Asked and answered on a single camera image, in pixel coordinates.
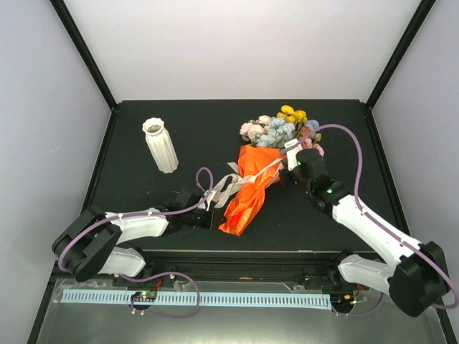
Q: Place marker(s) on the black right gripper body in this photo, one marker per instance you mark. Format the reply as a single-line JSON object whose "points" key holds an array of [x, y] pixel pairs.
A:
{"points": [[304, 185]]}

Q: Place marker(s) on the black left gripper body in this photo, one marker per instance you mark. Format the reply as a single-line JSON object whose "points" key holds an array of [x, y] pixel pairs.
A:
{"points": [[207, 223]]}

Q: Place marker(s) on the orange wrapping paper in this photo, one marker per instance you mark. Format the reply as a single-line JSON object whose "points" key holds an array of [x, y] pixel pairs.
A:
{"points": [[248, 201]]}

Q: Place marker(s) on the pastel artificial flower bunch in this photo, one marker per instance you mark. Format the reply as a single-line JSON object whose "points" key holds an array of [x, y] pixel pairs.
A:
{"points": [[275, 131]]}

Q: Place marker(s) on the cream printed ribbon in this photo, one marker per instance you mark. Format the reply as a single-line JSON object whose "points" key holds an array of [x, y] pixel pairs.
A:
{"points": [[230, 184]]}

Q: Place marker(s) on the white ribbed vase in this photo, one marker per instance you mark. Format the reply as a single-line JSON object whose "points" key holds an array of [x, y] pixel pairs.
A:
{"points": [[160, 145]]}

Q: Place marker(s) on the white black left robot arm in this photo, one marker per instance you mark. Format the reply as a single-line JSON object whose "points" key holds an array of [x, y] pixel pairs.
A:
{"points": [[91, 245]]}

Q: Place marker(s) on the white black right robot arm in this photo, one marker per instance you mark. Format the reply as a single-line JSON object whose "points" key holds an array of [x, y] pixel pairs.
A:
{"points": [[413, 274]]}

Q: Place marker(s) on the left small circuit board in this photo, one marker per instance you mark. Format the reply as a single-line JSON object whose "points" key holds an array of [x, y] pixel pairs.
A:
{"points": [[144, 296]]}

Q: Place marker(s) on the small circuit board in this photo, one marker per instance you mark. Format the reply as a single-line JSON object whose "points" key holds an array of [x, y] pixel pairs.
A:
{"points": [[345, 299], [144, 296]]}

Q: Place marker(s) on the right small circuit board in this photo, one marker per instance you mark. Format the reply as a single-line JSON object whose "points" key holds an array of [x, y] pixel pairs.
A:
{"points": [[345, 299]]}

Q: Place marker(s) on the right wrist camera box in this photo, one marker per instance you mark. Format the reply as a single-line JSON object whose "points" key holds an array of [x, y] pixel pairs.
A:
{"points": [[291, 146]]}

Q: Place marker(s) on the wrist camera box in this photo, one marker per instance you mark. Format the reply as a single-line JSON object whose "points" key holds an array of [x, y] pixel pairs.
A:
{"points": [[291, 146], [212, 201]]}

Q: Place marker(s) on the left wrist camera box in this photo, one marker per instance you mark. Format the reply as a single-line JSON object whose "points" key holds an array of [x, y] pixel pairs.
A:
{"points": [[212, 201]]}

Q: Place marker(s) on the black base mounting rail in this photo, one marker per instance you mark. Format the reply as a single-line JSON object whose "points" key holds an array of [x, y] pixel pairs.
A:
{"points": [[304, 268]]}

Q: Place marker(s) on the light blue slotted cable duct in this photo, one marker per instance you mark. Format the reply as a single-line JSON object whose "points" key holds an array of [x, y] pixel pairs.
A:
{"points": [[203, 299]]}

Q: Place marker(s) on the black right frame post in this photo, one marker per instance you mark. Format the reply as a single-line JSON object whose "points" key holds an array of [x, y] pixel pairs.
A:
{"points": [[410, 32]]}

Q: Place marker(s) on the black frame post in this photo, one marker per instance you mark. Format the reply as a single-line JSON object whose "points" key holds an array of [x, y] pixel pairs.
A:
{"points": [[410, 32], [83, 50]]}

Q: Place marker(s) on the black left frame post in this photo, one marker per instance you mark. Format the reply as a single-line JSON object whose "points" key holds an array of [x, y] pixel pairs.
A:
{"points": [[83, 50]]}

